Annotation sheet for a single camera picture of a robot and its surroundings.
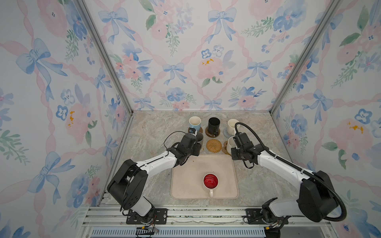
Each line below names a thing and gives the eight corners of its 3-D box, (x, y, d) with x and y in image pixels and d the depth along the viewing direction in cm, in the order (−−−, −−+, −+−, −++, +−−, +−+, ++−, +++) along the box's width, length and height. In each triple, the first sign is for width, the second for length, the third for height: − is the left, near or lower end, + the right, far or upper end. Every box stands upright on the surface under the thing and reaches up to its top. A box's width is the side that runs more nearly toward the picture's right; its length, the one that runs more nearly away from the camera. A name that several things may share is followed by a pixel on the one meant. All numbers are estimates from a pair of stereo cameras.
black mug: (208, 137, 107) (209, 128, 98) (207, 126, 113) (208, 117, 105) (218, 137, 107) (221, 128, 98) (217, 127, 113) (219, 117, 105)
